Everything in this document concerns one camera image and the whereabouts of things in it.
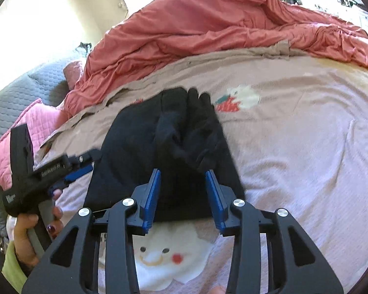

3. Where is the grey quilted headboard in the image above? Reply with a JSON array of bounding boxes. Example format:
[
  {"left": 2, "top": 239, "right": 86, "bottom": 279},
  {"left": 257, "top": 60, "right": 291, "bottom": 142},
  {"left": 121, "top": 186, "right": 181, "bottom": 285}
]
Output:
[{"left": 0, "top": 50, "right": 87, "bottom": 238}]

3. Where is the right hand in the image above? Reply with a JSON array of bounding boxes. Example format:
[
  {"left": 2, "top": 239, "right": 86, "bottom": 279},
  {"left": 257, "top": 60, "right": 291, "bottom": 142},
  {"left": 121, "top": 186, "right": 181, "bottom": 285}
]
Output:
[{"left": 209, "top": 286, "right": 226, "bottom": 294}]

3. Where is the pink quilted pillow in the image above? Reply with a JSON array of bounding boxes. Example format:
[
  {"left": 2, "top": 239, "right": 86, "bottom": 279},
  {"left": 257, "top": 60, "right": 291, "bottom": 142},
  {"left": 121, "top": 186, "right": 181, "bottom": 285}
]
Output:
[{"left": 0, "top": 99, "right": 67, "bottom": 190}]

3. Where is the coral red duvet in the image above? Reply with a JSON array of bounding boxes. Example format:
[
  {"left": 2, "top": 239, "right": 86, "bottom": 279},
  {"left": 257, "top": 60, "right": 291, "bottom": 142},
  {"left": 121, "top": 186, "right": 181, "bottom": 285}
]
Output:
[{"left": 62, "top": 0, "right": 368, "bottom": 118}]

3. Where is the black long-sleeve shirt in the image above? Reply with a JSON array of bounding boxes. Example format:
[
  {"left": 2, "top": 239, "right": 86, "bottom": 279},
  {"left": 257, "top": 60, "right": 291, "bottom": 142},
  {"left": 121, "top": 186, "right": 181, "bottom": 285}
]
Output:
[{"left": 84, "top": 88, "right": 245, "bottom": 222}]

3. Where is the left hand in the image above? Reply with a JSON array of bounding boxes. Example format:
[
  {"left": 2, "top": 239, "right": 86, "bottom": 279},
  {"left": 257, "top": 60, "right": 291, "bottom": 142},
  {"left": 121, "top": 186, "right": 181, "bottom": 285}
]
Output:
[{"left": 14, "top": 189, "right": 64, "bottom": 271}]

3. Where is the dusty pink small pillow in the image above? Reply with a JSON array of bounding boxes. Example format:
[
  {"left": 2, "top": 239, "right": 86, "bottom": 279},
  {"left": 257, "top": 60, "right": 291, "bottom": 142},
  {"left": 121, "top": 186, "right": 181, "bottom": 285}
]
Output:
[{"left": 63, "top": 59, "right": 86, "bottom": 90}]

